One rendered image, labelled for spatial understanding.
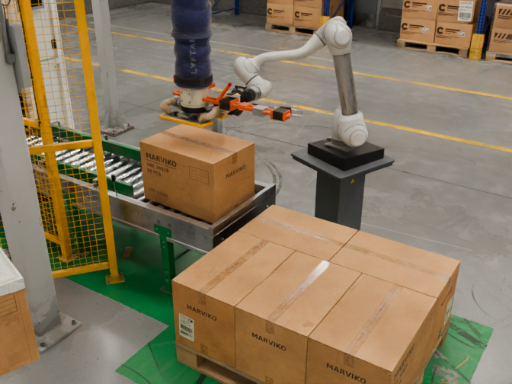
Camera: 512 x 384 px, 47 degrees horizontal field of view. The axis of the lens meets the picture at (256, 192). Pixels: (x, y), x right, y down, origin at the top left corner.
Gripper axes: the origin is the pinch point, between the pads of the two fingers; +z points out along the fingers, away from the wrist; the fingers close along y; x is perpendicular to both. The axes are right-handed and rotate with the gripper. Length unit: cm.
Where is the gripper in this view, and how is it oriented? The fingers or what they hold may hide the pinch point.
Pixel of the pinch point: (231, 104)
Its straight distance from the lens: 344.9
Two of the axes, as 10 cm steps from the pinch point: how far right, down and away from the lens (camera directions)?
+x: -8.5, -2.4, 4.7
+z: -5.3, 3.8, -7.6
